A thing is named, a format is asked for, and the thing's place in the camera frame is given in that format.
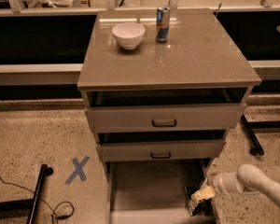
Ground grey drawer cabinet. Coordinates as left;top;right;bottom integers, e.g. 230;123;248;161
77;8;262;179

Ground middle grey drawer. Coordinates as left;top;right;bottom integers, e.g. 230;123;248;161
96;139;226;162

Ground blue chip bag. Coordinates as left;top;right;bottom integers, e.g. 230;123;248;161
184;179;209;217

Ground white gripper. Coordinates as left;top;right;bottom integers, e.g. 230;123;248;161
191;172;240;202

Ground blue energy drink can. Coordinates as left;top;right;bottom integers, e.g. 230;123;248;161
156;5;170;43

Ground black stand leg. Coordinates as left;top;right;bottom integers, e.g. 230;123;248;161
241;115;280;156
0;164;53;224

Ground top grey drawer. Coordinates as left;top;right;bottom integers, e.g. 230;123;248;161
85;104;246;133

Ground white ceramic bowl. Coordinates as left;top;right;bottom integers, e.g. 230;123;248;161
112;22;146;49

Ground grey drawer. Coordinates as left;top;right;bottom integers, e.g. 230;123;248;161
96;139;226;162
85;104;246;133
107;160;219;224

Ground blue tape cross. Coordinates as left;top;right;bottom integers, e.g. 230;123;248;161
65;156;90;185

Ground bottom grey drawer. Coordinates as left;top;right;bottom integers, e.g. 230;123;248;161
107;160;219;224

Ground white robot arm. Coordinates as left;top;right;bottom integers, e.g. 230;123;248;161
188;164;280;216

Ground black stand leg left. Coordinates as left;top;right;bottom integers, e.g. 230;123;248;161
0;164;53;224

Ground black floor cable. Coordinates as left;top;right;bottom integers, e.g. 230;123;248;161
0;166;75;224

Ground black stand leg right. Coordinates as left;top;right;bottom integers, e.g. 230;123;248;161
241;115;280;156

